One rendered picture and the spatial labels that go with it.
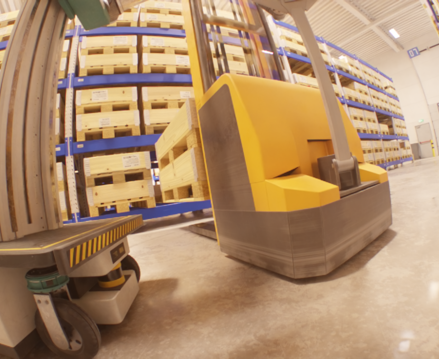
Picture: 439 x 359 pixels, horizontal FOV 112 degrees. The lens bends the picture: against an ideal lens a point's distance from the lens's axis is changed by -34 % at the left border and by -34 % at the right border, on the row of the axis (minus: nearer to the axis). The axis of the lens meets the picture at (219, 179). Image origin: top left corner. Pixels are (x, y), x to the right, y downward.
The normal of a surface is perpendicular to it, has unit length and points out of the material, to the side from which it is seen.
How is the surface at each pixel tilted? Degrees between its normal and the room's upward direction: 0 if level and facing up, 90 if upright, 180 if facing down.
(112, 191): 90
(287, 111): 74
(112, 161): 90
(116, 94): 90
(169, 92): 90
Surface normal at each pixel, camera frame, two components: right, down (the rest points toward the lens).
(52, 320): 0.11, -0.06
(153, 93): 0.43, -0.11
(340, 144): -0.29, 0.00
